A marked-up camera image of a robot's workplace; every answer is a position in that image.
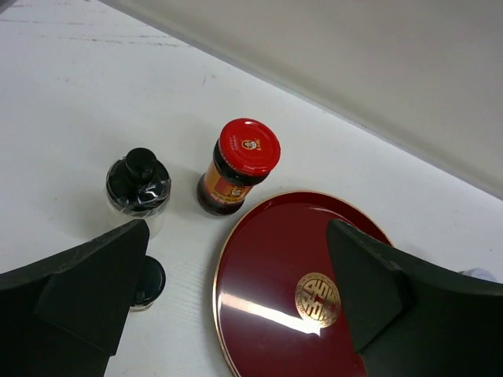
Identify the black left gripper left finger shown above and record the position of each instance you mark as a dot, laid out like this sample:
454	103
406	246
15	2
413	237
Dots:
64	315

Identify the round red lacquer tray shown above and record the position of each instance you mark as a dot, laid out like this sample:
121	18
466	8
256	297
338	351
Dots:
276	304

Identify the black-cap white powder bottle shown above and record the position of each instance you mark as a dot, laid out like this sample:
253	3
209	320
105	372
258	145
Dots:
138	187

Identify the small black-lid spice jar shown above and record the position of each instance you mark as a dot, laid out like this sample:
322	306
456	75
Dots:
150	285

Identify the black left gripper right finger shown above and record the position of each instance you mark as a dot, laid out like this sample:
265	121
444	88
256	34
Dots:
408	317

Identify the red-lid chili sauce jar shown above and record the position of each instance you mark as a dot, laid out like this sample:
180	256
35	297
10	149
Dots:
243	156

